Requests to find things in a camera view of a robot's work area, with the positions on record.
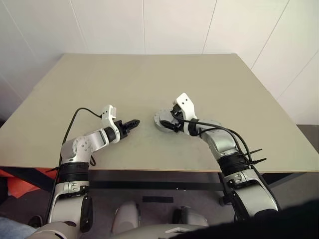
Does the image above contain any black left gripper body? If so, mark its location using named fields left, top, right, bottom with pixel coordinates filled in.
left=116, top=120, right=130, bottom=139

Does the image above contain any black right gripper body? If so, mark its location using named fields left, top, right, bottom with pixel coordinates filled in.
left=171, top=104, right=187, bottom=133

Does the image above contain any grey round metal disc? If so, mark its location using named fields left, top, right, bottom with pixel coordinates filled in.
left=153, top=107, right=181, bottom=133

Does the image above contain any grey rounded shell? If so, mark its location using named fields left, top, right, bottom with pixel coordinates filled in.
left=115, top=201, right=141, bottom=229
left=172, top=206, right=209, bottom=228

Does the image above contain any black caster wheel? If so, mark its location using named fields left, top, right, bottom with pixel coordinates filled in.
left=218, top=195, right=234, bottom=207

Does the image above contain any grey robot torso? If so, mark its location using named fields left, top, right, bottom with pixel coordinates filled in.
left=31, top=219, right=210, bottom=239

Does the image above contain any orange cloth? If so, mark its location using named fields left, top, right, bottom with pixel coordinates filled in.
left=0, top=168, right=55, bottom=200

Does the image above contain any black shoe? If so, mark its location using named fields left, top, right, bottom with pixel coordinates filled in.
left=27, top=215, right=44, bottom=229

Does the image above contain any dark blurred object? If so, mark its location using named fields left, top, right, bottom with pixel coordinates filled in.
left=174, top=196, right=319, bottom=239

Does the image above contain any blue jeans leg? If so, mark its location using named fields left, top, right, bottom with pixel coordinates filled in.
left=0, top=216, right=37, bottom=239

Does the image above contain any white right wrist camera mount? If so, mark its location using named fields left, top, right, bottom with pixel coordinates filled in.
left=174, top=92, right=199, bottom=136

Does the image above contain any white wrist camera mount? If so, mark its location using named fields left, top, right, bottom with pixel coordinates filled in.
left=100, top=105, right=121, bottom=144
left=174, top=92, right=199, bottom=136

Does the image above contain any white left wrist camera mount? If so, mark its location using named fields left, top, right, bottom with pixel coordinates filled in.
left=100, top=105, right=121, bottom=144

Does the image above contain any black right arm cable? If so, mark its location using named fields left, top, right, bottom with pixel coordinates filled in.
left=181, top=119, right=282, bottom=211

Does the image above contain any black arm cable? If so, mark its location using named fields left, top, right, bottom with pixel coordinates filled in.
left=181, top=119, right=282, bottom=211
left=44, top=107, right=104, bottom=223

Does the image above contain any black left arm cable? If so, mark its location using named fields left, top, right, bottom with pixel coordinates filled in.
left=44, top=107, right=104, bottom=223

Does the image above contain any black table frame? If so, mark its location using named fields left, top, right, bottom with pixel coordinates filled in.
left=0, top=166, right=319, bottom=193

